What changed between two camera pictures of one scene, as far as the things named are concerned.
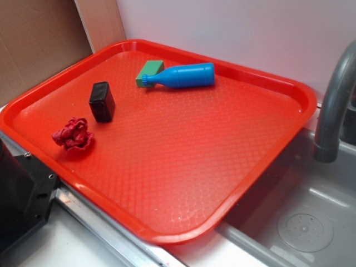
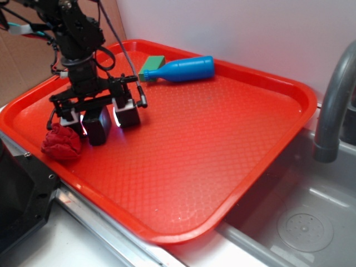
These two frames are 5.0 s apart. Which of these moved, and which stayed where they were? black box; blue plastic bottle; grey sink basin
Moved: black box
Stayed: blue plastic bottle; grey sink basin
